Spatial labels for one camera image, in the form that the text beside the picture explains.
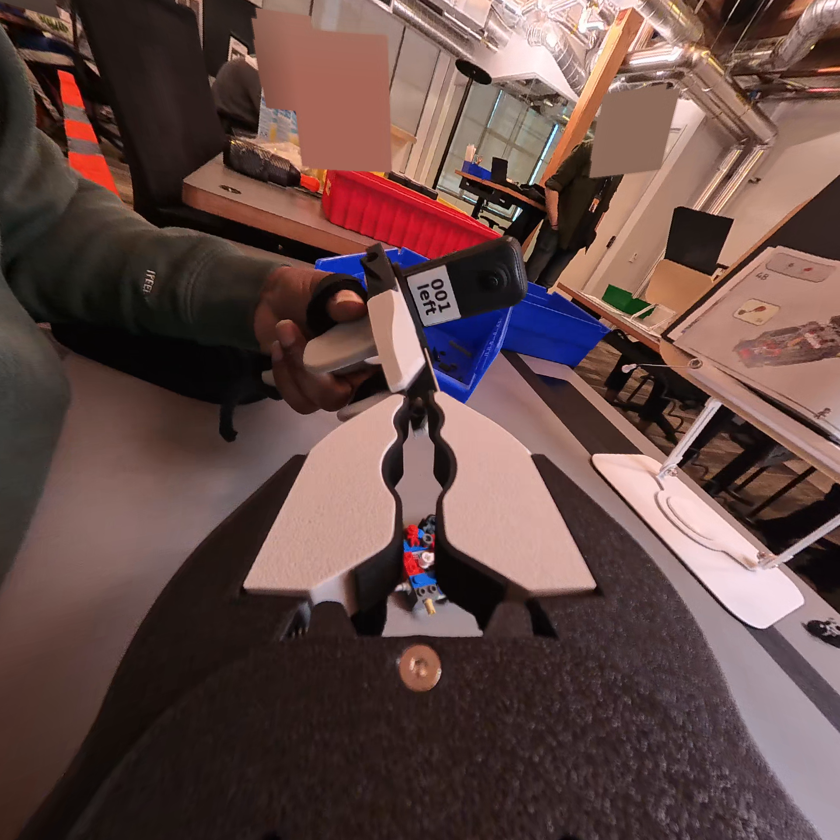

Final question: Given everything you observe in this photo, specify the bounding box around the partly built lego car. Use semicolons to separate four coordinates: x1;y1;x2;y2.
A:
398;515;450;618

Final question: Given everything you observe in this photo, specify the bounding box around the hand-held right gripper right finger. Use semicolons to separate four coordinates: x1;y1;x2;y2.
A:
431;394;599;620

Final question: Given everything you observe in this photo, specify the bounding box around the person's green sweatshirt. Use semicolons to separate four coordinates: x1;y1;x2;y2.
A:
0;296;73;585

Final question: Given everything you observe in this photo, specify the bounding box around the open instruction booklet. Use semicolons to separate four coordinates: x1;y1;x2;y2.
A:
663;243;840;441

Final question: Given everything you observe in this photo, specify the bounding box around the black padded chair armrest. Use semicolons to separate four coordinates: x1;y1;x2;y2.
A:
50;322;279;441

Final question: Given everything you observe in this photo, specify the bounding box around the cardboard box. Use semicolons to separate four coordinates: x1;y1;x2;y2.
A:
644;256;716;316

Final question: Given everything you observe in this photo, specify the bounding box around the silver ventilation duct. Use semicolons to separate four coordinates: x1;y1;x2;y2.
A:
617;0;788;148
729;0;840;80

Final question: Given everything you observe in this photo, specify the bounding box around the person's left forearm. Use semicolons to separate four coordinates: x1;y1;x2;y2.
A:
0;27;292;355

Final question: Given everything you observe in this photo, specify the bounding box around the black standing desk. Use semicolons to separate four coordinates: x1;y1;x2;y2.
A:
457;164;552;250

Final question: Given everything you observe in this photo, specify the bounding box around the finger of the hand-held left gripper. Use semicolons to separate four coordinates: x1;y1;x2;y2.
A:
336;381;401;424
361;287;441;395

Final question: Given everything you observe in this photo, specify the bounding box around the red plastic bin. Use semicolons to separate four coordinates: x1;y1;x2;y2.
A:
322;168;506;259

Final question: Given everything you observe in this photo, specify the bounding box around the green plastic bin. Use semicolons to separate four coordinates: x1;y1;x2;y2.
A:
602;283;655;320

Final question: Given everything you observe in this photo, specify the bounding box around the black mesh office chair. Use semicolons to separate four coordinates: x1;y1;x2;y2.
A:
73;0;244;231

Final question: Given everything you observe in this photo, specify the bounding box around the blue plastic bin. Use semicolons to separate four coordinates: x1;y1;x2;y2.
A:
313;247;515;404
506;283;611;368

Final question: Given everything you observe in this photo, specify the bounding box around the person's left hand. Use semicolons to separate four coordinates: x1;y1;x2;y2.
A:
254;263;395;414

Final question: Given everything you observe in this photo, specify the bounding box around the small black lego piece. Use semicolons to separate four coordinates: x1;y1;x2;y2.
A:
401;378;441;431

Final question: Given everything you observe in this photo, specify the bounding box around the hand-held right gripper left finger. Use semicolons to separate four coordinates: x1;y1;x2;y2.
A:
245;394;424;620

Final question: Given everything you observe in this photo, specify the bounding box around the black computer monitor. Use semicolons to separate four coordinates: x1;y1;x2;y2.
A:
663;206;736;277

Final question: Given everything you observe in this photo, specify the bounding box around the white book stand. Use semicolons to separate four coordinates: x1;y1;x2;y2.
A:
591;394;808;631

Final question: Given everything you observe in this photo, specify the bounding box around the neighbouring wooden desk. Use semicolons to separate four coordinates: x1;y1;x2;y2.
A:
182;151;395;257

